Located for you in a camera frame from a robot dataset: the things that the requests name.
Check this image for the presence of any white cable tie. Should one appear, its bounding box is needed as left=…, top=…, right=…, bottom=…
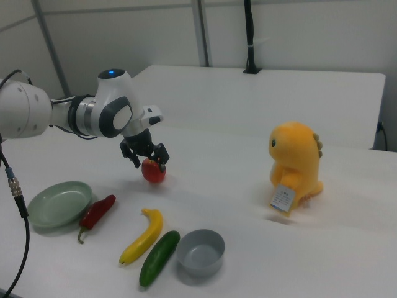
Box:
left=247, top=37, right=271, bottom=49

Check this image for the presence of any yellow banana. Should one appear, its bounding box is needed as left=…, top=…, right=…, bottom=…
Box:
left=119, top=207, right=164, bottom=265

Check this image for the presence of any grey metal bowl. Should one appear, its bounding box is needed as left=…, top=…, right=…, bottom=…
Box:
left=176, top=228, right=226, bottom=277

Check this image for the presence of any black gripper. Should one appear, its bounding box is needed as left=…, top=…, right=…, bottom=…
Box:
left=119, top=130, right=171, bottom=173

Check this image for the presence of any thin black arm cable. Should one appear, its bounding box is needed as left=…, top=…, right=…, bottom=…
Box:
left=48, top=94, right=97, bottom=140

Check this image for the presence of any black clamped pole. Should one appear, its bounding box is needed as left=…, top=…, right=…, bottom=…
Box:
left=243, top=0, right=262, bottom=75

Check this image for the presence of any black wall power cable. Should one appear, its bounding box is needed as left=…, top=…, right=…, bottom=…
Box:
left=376, top=120, right=389, bottom=151

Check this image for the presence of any white rounded-corner table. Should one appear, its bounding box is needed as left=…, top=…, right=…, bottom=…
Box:
left=123, top=65, right=387, bottom=150

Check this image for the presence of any black cable with metal connector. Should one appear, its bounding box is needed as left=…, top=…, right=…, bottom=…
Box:
left=0, top=133, right=32, bottom=298

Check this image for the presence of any pale green plate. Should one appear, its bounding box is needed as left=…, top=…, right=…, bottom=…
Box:
left=25, top=181, right=93, bottom=230

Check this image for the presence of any orange plush dinosaur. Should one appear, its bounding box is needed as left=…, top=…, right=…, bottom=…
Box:
left=267, top=120, right=325, bottom=209

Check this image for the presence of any red apple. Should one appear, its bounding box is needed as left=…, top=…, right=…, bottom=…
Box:
left=141, top=157, right=167, bottom=184

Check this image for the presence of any white blue paper tag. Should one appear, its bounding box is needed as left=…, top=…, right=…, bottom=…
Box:
left=269, top=183, right=296, bottom=218

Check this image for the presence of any red chili pepper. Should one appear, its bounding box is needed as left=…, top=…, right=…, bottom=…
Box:
left=77, top=194, right=117, bottom=245

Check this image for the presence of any green cucumber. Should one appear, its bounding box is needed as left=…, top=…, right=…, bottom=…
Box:
left=139, top=230, right=181, bottom=288

